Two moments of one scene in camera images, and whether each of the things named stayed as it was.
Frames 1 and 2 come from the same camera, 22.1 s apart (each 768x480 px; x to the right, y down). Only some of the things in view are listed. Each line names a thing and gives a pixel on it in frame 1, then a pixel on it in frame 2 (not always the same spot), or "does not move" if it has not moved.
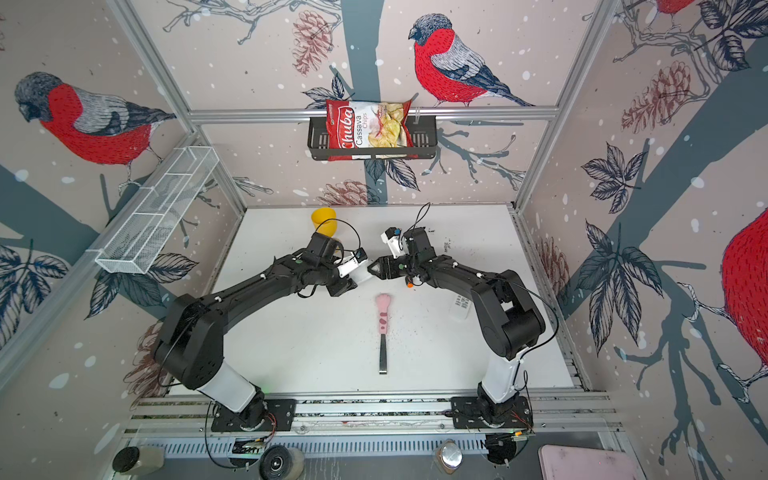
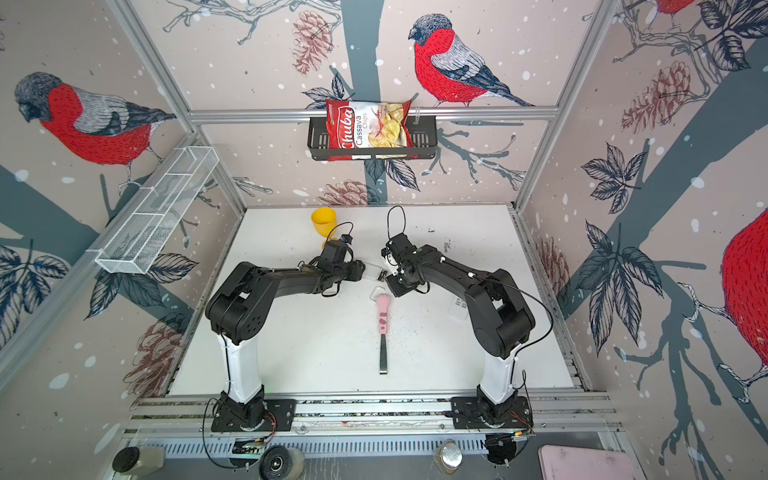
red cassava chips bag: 356,124 does not move
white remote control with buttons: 459,306 does not move
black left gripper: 344,285 -> 357,268
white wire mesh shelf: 157,208 does not move
